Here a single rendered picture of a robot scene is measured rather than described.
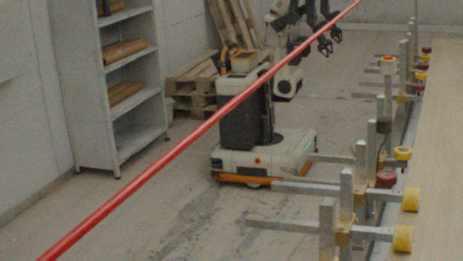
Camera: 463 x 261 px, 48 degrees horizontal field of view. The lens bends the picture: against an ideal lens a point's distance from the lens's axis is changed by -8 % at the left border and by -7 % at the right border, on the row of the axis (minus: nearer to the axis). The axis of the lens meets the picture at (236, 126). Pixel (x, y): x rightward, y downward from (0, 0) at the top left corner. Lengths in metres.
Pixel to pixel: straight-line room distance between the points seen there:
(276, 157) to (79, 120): 1.61
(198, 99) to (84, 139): 1.48
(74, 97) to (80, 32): 0.55
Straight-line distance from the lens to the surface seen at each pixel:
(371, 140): 2.09
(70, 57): 4.34
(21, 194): 4.25
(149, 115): 5.17
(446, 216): 1.86
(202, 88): 5.45
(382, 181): 2.09
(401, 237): 1.61
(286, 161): 3.85
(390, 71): 2.51
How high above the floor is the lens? 1.81
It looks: 20 degrees down
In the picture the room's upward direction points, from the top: 5 degrees counter-clockwise
